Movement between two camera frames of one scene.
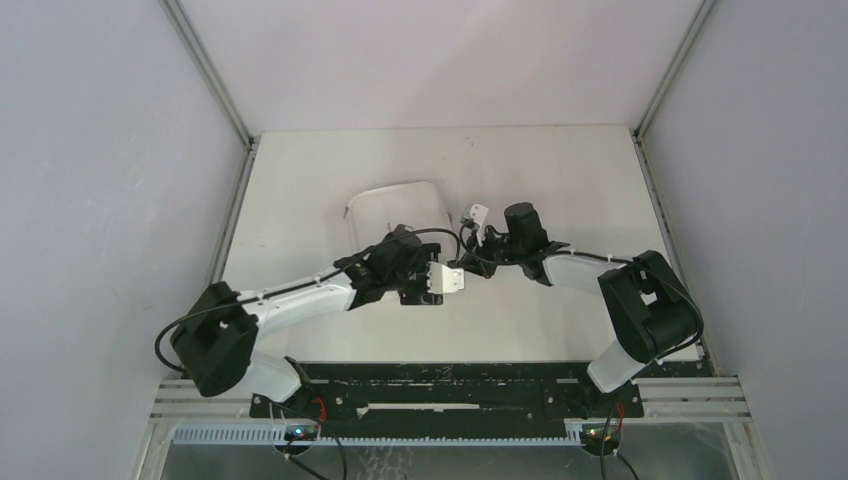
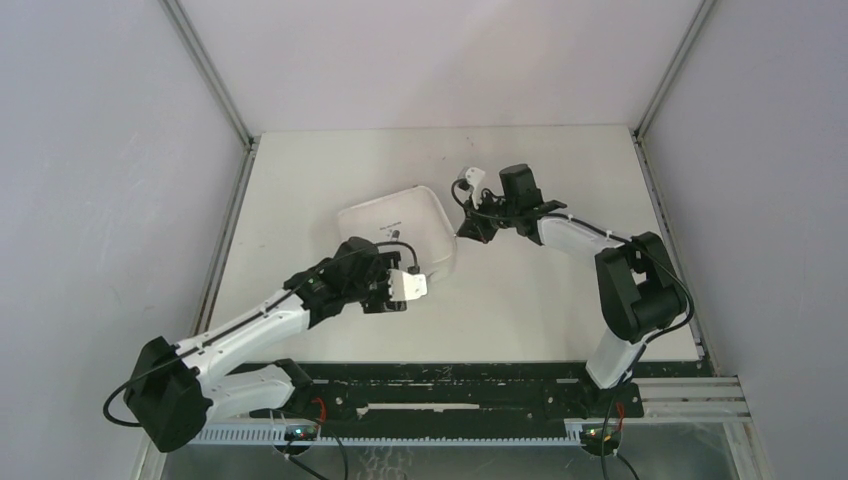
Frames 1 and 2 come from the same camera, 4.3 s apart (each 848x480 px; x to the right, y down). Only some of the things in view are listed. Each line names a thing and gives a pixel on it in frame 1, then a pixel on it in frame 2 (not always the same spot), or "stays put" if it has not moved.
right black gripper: [476, 258] → [475, 224]
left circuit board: [301, 433] stays put
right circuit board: [595, 432] stays put
